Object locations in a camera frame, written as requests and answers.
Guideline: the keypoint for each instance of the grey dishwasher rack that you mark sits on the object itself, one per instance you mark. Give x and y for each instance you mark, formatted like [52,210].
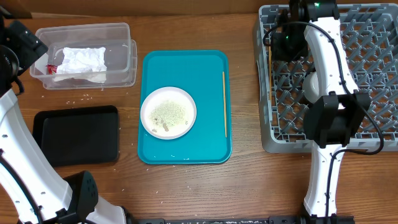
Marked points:
[369,37]

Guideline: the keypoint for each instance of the grey bowl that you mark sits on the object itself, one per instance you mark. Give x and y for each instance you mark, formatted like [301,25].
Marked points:
[311,87]

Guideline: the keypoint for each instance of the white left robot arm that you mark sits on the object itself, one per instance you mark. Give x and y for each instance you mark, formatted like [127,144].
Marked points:
[39,194]

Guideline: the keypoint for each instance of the teal plastic tray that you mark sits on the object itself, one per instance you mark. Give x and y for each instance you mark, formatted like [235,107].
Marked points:
[199,73]

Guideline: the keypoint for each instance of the white napkin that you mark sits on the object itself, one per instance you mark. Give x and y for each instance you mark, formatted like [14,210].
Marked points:
[85,64]

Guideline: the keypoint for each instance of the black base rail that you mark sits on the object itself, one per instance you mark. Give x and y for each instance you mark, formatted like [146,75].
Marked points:
[270,220]

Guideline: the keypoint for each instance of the red snack wrapper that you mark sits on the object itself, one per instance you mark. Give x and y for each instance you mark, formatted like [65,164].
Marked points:
[51,69]

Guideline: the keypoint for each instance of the black tray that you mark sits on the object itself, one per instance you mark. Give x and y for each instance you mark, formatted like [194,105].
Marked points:
[78,136]

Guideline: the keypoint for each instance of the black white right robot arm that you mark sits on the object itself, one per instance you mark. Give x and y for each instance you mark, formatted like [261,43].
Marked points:
[338,107]

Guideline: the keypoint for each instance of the wooden chopstick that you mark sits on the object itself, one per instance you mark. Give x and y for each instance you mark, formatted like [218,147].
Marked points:
[224,105]
[270,71]

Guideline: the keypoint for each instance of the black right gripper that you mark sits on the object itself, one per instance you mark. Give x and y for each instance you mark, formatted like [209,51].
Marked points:
[278,55]

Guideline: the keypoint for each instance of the large white plate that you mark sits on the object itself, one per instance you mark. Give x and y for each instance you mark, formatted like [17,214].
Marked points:
[168,113]

